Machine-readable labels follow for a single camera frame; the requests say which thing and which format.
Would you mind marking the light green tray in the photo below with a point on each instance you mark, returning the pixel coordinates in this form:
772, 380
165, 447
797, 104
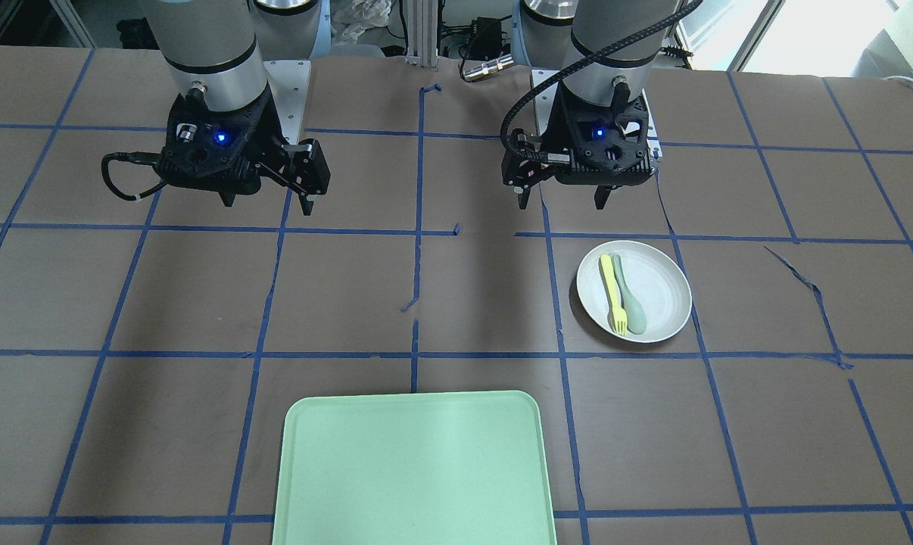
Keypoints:
422, 468

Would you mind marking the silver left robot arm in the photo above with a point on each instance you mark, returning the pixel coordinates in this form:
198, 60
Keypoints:
607, 41

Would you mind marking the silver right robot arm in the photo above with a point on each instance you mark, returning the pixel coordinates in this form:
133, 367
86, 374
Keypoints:
242, 74

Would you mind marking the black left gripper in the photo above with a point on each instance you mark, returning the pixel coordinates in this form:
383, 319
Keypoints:
556, 129

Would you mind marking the white round plate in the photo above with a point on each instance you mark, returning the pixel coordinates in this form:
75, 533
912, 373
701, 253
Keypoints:
654, 279

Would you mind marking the grey-green plastic spoon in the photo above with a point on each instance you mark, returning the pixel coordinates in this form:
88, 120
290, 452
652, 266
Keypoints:
636, 316

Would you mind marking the aluminium frame post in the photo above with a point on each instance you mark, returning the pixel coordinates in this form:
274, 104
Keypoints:
422, 20

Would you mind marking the yellow plastic fork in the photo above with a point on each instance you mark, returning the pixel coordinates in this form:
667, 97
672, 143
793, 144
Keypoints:
619, 316

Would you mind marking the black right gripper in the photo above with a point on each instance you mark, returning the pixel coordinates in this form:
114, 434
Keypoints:
272, 133

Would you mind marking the brass cylinder tool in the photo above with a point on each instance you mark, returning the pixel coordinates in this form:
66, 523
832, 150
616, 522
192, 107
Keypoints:
487, 68

